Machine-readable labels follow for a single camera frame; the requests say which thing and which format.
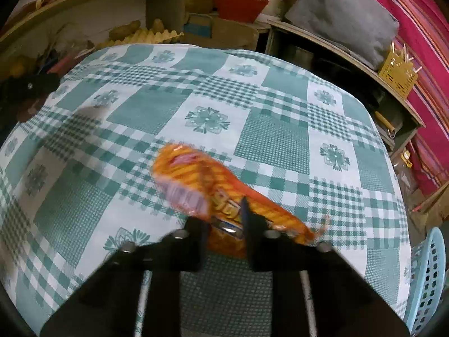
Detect cardboard box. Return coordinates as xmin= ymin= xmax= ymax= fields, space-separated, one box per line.
xmin=184 ymin=13 xmax=260 ymax=51

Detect red plastic basket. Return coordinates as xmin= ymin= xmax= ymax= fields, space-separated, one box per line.
xmin=211 ymin=0 xmax=270 ymax=24

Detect black pan wooden handle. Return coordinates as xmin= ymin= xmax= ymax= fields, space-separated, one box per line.
xmin=375 ymin=110 xmax=397 ymax=137

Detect clear bottle yellow label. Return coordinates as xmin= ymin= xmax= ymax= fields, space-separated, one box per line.
xmin=391 ymin=149 xmax=420 ymax=197

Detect pink striped blanket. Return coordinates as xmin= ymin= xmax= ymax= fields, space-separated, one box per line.
xmin=302 ymin=0 xmax=449 ymax=197

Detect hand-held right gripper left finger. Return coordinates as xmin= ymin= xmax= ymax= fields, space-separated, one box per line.
xmin=39 ymin=218 xmax=210 ymax=337

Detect light blue plastic basket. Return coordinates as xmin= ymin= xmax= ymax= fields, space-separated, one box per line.
xmin=403 ymin=226 xmax=448 ymax=337

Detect low wooden shelf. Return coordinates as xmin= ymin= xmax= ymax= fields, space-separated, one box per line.
xmin=258 ymin=19 xmax=427 ymax=164

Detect green checked tablecloth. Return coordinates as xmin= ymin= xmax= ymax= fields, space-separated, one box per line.
xmin=0 ymin=44 xmax=413 ymax=336

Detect grey cushion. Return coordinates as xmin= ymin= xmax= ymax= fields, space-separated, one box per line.
xmin=284 ymin=0 xmax=400 ymax=71

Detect orange snack packet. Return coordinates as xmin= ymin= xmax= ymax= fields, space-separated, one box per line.
xmin=151 ymin=142 xmax=332 ymax=260

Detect bundle of chopsticks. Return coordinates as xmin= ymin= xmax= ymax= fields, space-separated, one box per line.
xmin=391 ymin=41 xmax=421 ymax=71

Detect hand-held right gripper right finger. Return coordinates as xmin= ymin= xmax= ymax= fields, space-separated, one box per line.
xmin=242 ymin=197 xmax=411 ymax=337

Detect yellow perforated utensil holder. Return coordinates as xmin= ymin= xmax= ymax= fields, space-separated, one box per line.
xmin=378 ymin=50 xmax=420 ymax=101

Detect yellow egg tray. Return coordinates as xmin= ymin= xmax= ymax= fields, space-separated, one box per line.
xmin=96 ymin=28 xmax=185 ymax=48

